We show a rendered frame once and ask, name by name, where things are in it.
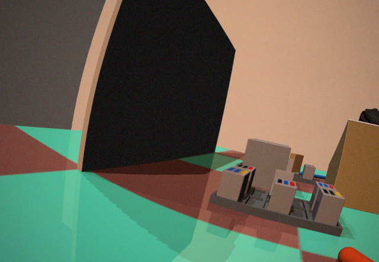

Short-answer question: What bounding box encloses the orange-red rounded cylinder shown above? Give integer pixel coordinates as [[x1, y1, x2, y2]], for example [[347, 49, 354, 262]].
[[338, 247, 374, 262]]

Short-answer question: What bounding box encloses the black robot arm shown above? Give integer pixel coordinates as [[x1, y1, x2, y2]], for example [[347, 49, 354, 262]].
[[359, 108, 379, 125]]

